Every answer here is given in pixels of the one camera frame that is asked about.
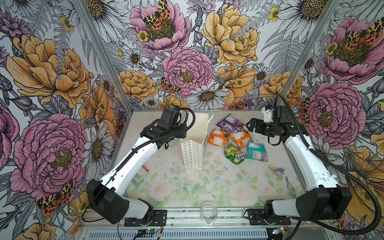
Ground white paper bag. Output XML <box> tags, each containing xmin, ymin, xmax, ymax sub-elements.
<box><xmin>180</xmin><ymin>113</ymin><xmax>214</xmax><ymax>170</ymax></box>

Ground orange snack packet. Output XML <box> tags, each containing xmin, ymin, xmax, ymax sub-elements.
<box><xmin>207</xmin><ymin>129</ymin><xmax>229</xmax><ymax>148</ymax></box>
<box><xmin>230</xmin><ymin>130</ymin><xmax>252</xmax><ymax>150</ymax></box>

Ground green snack packet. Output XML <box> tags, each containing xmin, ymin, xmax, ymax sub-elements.
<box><xmin>224</xmin><ymin>144</ymin><xmax>247</xmax><ymax>165</ymax></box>

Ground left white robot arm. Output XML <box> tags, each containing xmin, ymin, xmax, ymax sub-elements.
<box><xmin>86</xmin><ymin>107</ymin><xmax>196</xmax><ymax>225</ymax></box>

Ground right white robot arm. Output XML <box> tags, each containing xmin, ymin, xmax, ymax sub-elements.
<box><xmin>246</xmin><ymin>106</ymin><xmax>352</xmax><ymax>223</ymax></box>

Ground teal snack packet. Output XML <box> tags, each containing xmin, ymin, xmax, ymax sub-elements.
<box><xmin>247</xmin><ymin>142</ymin><xmax>268</xmax><ymax>162</ymax></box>

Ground small blue pink toy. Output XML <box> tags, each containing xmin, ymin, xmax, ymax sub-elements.
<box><xmin>275</xmin><ymin>168</ymin><xmax>285</xmax><ymax>177</ymax></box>

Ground purple snack packet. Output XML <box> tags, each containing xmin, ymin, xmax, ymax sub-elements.
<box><xmin>216</xmin><ymin>114</ymin><xmax>244</xmax><ymax>133</ymax></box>

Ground metal tongs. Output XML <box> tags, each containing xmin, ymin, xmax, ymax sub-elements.
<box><xmin>285</xmin><ymin>177</ymin><xmax>297</xmax><ymax>198</ymax></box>

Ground clear plastic cup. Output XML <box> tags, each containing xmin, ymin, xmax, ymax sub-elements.
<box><xmin>200</xmin><ymin>202</ymin><xmax>218</xmax><ymax>226</ymax></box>

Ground left black cable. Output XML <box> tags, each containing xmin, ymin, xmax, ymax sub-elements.
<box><xmin>113</xmin><ymin>106</ymin><xmax>196</xmax><ymax>181</ymax></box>

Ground right black corrugated cable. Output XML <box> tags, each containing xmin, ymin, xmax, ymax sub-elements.
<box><xmin>273</xmin><ymin>93</ymin><xmax>382</xmax><ymax>236</ymax></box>

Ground aluminium front rail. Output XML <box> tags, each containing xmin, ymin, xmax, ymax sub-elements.
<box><xmin>78</xmin><ymin>207</ymin><xmax>334</xmax><ymax>231</ymax></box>

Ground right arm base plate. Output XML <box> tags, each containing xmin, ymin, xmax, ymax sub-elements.
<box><xmin>243</xmin><ymin>209</ymin><xmax>292</xmax><ymax>226</ymax></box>

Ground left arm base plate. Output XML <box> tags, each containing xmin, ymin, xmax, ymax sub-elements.
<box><xmin>124</xmin><ymin>209</ymin><xmax>168</xmax><ymax>227</ymax></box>

